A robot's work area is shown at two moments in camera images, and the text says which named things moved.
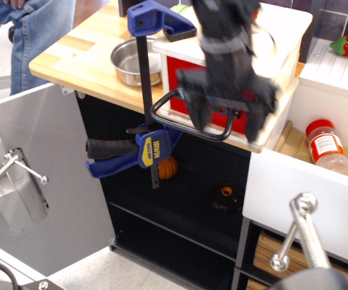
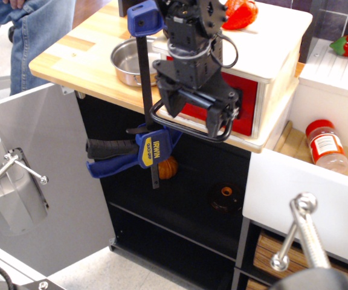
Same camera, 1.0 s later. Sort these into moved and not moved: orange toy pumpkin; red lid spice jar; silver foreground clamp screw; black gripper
Moved: black gripper
Not moved: red lid spice jar; orange toy pumpkin; silver foreground clamp screw
